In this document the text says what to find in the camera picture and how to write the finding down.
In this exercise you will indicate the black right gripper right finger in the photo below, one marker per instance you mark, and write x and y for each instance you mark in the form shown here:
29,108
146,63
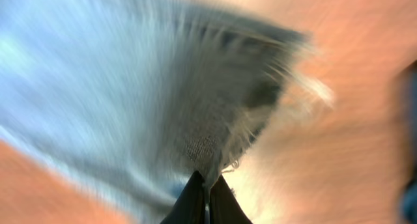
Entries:
224,208

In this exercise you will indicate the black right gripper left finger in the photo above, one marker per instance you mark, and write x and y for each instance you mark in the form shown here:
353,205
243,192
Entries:
190,206

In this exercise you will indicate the light blue jeans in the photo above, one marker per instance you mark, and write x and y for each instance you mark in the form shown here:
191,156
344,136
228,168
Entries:
127,98

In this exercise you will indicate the dark blue shirt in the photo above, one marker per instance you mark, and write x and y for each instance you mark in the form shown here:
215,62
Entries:
408,202

